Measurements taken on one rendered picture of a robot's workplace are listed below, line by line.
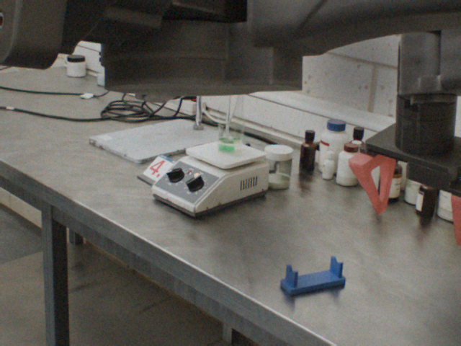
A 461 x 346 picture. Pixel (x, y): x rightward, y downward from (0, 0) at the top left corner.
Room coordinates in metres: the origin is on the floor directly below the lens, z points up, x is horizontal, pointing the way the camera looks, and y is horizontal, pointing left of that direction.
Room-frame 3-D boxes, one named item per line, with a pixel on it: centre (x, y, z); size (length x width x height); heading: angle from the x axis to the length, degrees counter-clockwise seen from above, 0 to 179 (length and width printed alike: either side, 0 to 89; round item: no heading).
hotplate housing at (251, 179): (1.26, 0.04, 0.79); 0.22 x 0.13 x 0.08; 136
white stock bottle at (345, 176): (1.37, -0.24, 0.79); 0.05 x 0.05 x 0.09
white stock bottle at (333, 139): (1.45, -0.22, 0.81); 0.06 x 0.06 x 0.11
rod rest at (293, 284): (0.92, -0.13, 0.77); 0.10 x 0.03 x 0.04; 117
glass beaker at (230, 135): (1.28, 0.01, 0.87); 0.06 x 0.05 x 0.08; 85
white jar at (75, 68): (2.25, 0.55, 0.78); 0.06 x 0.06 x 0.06
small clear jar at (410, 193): (1.29, -0.37, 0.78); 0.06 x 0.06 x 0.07
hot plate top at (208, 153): (1.28, 0.02, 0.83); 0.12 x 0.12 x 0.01; 46
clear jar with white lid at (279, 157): (1.34, -0.09, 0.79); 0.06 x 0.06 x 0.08
